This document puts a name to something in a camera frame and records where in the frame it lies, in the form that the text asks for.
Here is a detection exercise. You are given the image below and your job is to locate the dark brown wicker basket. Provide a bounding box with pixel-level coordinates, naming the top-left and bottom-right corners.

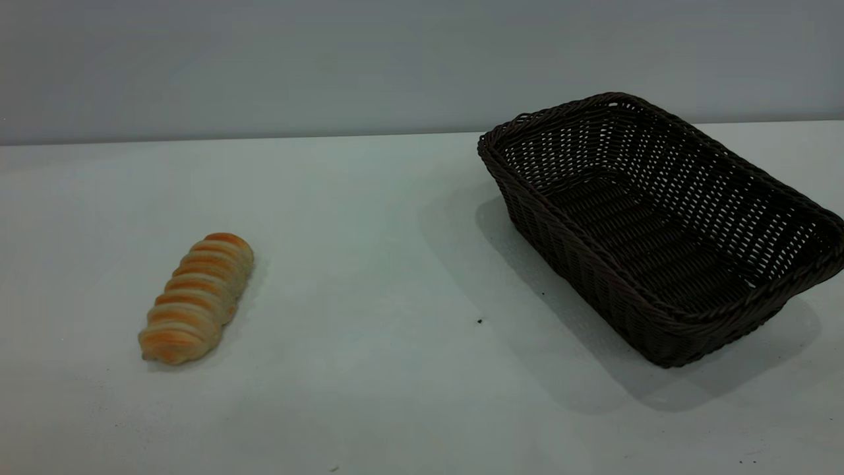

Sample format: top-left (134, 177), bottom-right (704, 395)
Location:
top-left (477, 92), bottom-right (844, 369)

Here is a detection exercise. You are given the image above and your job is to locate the striped golden bread loaf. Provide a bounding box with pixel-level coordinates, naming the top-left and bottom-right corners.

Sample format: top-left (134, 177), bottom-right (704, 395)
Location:
top-left (137, 232), bottom-right (255, 365)

